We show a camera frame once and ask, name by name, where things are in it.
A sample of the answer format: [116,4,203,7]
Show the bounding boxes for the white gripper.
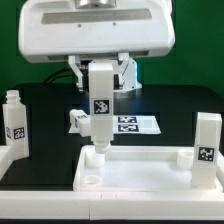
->
[18,0,175,92]

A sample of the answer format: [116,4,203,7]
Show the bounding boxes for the white desk top tray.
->
[72,144,224,193]

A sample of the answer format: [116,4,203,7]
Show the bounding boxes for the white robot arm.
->
[18,0,175,91]

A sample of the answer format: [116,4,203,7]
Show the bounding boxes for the paper sheet with markers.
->
[68,114,162,136]

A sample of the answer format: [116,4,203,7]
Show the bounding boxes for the white left fence block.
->
[0,146,13,180]

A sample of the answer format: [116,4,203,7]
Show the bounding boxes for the white front fence bar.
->
[0,191,224,220]

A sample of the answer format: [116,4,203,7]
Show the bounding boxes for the black cables at base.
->
[44,68,76,84]

